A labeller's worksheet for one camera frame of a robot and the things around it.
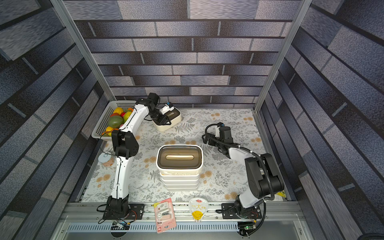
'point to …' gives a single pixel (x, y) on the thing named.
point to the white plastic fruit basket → (102, 122)
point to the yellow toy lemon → (118, 110)
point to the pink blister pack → (164, 216)
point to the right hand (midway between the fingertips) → (208, 136)
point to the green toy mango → (115, 121)
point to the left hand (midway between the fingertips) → (167, 119)
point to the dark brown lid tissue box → (174, 117)
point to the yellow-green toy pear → (126, 116)
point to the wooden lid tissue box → (180, 177)
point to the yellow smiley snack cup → (198, 206)
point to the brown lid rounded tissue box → (179, 160)
